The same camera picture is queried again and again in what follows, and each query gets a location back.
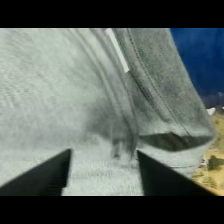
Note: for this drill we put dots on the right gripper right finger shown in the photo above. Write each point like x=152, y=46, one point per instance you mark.
x=163, y=180

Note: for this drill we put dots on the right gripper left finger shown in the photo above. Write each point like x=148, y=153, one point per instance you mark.
x=46, y=178

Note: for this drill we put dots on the grey garment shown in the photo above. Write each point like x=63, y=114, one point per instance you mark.
x=83, y=100

